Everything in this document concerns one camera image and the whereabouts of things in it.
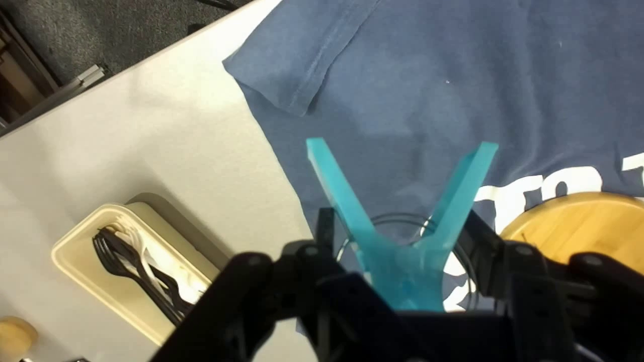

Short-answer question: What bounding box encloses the wooden mug tree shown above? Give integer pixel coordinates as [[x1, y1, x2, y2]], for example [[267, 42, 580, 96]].
[[500, 190, 644, 277]]

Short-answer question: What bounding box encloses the black plastic cutlery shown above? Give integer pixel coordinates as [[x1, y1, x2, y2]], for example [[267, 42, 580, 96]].
[[91, 223, 197, 326]]

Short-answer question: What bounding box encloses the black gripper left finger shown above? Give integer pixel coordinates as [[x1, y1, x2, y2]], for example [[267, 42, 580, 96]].
[[311, 205, 341, 272]]

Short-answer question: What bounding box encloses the beige plastic tray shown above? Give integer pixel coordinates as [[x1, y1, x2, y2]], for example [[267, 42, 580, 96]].
[[50, 193, 233, 349]]

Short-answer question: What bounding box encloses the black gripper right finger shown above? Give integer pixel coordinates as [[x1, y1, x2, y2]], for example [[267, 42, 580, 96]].
[[457, 209, 520, 272]]

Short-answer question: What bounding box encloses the blue printed t-shirt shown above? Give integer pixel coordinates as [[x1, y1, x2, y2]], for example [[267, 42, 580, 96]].
[[221, 0, 644, 313]]

